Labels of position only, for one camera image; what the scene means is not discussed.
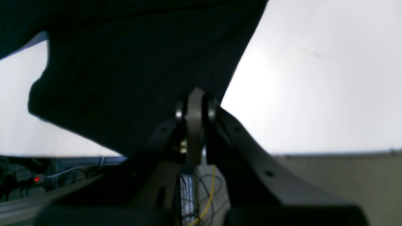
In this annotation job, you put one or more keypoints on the black T-shirt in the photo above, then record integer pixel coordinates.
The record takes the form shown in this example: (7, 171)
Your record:
(82, 77)

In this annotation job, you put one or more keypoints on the aluminium frame rail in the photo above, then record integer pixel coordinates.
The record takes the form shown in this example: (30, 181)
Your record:
(100, 161)

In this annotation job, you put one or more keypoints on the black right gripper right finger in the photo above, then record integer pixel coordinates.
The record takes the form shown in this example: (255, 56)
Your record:
(263, 192)

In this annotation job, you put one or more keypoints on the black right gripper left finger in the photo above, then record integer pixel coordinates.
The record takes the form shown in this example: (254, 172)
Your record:
(139, 192)

